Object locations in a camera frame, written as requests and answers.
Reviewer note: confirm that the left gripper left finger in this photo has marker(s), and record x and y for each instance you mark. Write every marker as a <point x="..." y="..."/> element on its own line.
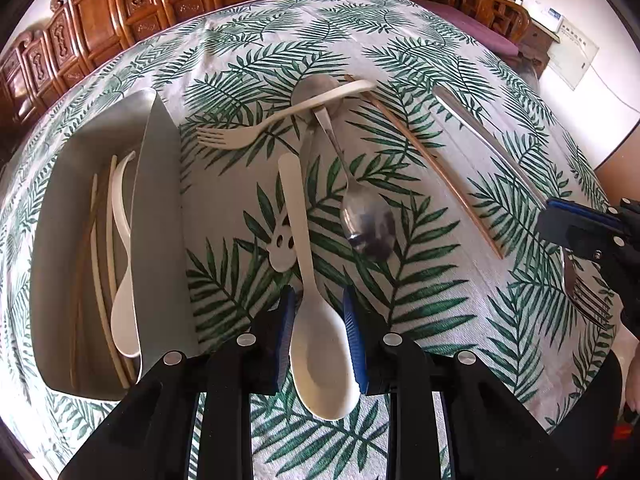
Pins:
<point x="269" y="354"/>

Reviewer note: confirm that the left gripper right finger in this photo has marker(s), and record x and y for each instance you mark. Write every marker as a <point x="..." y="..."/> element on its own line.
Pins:
<point x="365" y="329"/>

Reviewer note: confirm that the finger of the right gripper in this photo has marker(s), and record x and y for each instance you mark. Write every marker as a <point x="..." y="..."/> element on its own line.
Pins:
<point x="576" y="208"/>
<point x="587" y="236"/>

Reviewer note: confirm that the steel fork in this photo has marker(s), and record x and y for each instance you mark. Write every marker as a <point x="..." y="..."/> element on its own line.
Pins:
<point x="587" y="302"/>

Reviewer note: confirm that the small steel spoon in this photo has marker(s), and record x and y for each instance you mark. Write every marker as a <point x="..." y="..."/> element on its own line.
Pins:
<point x="367" y="220"/>

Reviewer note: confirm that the brown wooden chopstick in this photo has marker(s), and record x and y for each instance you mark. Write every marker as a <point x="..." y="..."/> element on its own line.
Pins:
<point x="77" y="342"/>
<point x="403" y="138"/>

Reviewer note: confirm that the cream plastic fork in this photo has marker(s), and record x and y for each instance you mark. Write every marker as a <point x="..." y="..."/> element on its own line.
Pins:
<point x="233" y="139"/>

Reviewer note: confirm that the large steel spoon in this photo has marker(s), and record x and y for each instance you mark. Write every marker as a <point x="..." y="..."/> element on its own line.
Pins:
<point x="306" y="89"/>

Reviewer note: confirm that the person right hand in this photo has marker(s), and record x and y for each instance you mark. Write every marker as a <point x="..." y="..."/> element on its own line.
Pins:
<point x="632" y="388"/>

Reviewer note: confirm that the palm leaf tablecloth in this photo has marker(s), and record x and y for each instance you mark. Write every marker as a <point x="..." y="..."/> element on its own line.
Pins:
<point x="235" y="67"/>

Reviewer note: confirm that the wooden side table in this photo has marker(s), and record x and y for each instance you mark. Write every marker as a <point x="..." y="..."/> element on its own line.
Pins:
<point x="535" y="44"/>

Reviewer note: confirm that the grey metal utensil tray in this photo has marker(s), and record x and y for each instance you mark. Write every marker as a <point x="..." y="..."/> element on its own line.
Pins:
<point x="151" y="314"/>

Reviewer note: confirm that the purple armchair cushion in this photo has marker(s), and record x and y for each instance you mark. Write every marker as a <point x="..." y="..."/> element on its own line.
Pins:
<point x="487" y="37"/>

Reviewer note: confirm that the long carved wooden sofa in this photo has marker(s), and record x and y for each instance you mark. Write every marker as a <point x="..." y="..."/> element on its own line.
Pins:
<point x="45" y="62"/>

